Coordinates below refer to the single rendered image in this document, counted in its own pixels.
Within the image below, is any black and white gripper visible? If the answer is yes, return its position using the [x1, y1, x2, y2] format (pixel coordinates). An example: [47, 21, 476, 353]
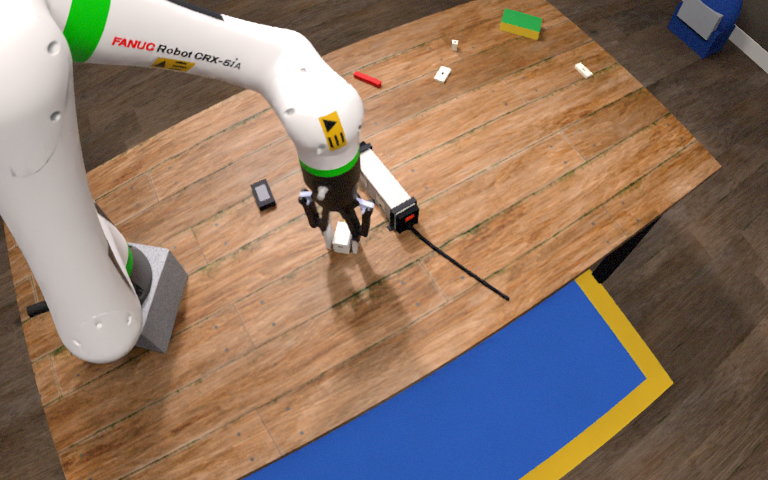
[298, 184, 375, 254]

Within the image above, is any white charger with gold prongs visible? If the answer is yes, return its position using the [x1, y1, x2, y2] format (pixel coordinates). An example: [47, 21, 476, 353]
[332, 220, 352, 254]

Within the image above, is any red rectangular bar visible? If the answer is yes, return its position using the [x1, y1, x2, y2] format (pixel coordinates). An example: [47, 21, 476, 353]
[354, 71, 382, 88]

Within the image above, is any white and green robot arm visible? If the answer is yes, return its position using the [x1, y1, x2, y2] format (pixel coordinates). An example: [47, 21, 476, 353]
[0, 0, 364, 363]

